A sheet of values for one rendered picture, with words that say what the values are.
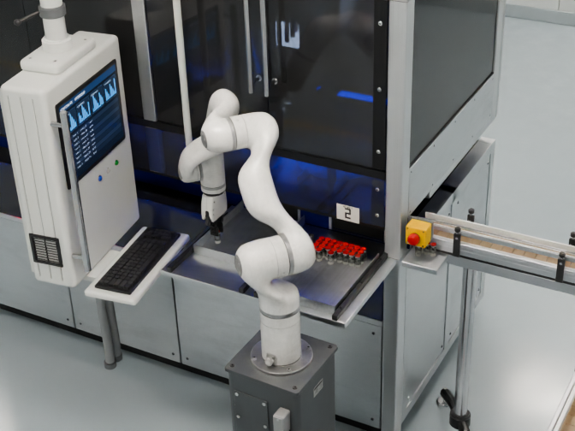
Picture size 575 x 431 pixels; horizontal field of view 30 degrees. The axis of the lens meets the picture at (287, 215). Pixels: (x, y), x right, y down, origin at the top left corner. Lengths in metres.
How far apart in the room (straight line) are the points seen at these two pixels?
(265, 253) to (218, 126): 0.40
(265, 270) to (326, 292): 0.54
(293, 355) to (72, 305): 1.72
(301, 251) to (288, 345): 0.32
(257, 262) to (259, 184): 0.23
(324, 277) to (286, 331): 0.47
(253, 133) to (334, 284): 0.68
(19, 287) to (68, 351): 0.36
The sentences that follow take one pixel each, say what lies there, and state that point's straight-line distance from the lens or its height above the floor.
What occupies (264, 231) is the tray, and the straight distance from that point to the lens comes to 3.84.
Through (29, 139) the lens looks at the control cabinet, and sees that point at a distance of 3.54.
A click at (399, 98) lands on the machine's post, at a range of 3.39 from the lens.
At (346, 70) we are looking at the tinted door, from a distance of 3.44.
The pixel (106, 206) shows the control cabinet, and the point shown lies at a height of 0.98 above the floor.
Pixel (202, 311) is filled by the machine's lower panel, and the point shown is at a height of 0.40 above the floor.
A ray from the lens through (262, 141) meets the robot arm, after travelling 3.13.
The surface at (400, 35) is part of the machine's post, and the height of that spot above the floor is 1.69.
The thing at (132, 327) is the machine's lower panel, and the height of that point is 0.20.
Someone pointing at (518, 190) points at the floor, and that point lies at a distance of 5.92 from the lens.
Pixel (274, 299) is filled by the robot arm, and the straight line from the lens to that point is 3.09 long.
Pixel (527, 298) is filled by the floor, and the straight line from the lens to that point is 5.07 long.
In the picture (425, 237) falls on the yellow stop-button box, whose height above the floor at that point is 1.00.
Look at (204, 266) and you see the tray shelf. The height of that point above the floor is 0.88.
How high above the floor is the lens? 2.92
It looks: 31 degrees down
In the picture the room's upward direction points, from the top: 2 degrees counter-clockwise
